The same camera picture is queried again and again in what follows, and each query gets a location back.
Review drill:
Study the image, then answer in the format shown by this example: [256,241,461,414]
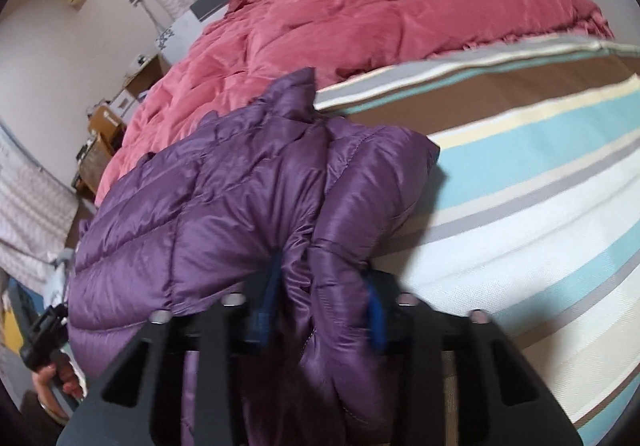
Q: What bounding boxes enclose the yellow blue grey furniture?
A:
[0,276,36,362]

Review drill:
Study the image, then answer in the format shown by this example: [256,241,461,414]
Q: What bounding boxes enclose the patterned side curtain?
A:
[0,123,81,294]

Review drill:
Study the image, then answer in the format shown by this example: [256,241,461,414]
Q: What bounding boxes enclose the striped bed sheet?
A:
[312,33,640,446]

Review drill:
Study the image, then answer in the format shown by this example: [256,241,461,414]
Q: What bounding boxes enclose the purple down jacket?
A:
[67,67,441,446]

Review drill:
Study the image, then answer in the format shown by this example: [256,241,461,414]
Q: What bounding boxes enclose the red quilt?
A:
[95,0,615,207]

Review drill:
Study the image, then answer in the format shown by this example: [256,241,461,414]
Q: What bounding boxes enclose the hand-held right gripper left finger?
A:
[57,271,283,446]

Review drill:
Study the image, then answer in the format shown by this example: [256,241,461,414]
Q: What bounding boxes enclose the person's left hand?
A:
[31,365,87,424]

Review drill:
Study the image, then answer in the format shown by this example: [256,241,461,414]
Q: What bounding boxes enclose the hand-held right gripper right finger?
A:
[362,271,581,446]

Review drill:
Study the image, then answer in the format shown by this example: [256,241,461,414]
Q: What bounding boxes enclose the wooden desk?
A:
[122,53,171,102]

